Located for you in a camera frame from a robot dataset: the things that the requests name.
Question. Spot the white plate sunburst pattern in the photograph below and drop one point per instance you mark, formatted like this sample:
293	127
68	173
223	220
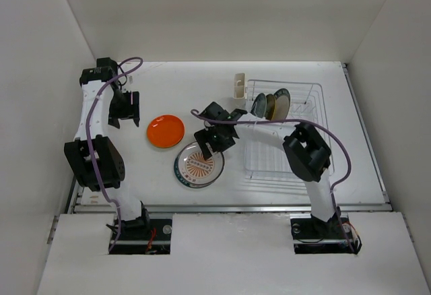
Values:
192	170

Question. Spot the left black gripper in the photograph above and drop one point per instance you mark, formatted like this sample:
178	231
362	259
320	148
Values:
130	110

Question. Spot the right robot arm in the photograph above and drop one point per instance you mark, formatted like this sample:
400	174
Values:
306	151

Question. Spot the lime green plate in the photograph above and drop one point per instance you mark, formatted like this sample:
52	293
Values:
165	142

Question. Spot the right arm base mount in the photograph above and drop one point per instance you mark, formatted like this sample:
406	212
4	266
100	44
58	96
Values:
314	237

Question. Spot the white plate teal rim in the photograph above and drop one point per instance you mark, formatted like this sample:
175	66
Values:
282	104

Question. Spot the white cutlery holder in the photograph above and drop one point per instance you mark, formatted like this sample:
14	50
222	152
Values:
239	90

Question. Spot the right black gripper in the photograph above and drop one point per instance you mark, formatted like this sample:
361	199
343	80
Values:
204	136

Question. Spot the amber patterned plate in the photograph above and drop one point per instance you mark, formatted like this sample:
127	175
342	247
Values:
270	106

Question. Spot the dark green patterned plate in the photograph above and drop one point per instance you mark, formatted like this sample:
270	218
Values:
260	106

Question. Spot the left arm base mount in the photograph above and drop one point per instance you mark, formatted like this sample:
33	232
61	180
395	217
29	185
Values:
155	240

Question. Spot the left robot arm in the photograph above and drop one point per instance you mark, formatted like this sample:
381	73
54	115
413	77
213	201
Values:
93	158

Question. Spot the orange plate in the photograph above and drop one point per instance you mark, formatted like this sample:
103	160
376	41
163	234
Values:
165	125

